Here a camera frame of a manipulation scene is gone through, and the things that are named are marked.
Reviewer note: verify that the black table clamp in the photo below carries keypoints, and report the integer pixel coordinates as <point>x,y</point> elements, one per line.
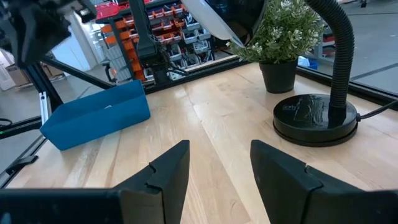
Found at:
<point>21,163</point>

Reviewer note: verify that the silver aluminium bracket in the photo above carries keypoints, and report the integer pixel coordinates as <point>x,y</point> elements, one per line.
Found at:
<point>45,107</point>

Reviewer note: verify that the shelf rack with parts bins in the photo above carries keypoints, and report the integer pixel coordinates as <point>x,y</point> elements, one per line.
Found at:
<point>189,37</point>

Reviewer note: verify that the brown cardboard box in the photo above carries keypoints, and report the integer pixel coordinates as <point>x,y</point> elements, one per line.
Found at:
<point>53,71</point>
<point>18,76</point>

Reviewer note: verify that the black aluminium table frame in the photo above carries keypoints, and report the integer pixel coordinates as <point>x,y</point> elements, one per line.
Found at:
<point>77,74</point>

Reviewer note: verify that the artificial plant in black pot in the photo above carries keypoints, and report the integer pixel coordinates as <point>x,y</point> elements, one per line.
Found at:
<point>278,77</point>

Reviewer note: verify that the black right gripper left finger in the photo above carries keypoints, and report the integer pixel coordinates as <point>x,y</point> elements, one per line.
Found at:
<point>155,199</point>

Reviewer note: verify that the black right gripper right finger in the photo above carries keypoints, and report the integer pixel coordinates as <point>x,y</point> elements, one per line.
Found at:
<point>286,193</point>

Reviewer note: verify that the black gooseneck desk lamp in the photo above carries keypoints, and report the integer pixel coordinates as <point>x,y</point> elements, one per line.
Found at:
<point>314,121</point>

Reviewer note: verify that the red plastic crate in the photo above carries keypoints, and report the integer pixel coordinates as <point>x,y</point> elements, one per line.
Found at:
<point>107,11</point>

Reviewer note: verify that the blue plastic bin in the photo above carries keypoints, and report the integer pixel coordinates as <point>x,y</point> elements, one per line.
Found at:
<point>102,124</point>

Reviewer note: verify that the blue storage tote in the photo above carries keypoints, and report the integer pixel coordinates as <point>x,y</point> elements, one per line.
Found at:
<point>312,64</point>

